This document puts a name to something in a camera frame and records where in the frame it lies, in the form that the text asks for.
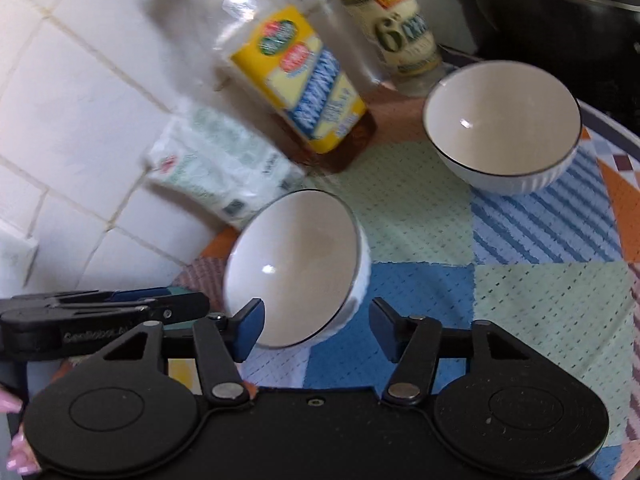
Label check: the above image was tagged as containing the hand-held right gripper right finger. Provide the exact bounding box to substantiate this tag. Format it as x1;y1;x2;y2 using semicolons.
369;297;546;406

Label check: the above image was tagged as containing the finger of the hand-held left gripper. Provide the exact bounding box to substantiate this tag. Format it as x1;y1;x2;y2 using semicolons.
102;287;171;305
135;292;211;325

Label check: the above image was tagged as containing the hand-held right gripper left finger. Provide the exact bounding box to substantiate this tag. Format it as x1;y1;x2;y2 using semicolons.
85;298;265;408

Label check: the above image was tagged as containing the white ribbed bowl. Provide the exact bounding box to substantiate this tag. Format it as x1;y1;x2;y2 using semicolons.
222;189;372;349
422;60;584;196

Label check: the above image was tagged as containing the person's left hand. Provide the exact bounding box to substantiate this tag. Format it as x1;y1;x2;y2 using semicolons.
0;391;42;476

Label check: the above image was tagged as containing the white salt bag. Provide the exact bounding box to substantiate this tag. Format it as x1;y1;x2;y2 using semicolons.
145;102;307;229

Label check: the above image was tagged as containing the colourful checkered tablecloth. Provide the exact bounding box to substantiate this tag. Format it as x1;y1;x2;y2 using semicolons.
170;57;640;480

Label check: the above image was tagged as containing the yellow label oil bottle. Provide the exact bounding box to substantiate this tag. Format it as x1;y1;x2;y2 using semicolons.
142;0;379;175

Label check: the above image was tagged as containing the clear vinegar bottle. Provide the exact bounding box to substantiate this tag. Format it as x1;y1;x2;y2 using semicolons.
325;0;446;99

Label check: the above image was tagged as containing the black wok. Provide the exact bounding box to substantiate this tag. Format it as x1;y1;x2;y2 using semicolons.
450;0;640;137

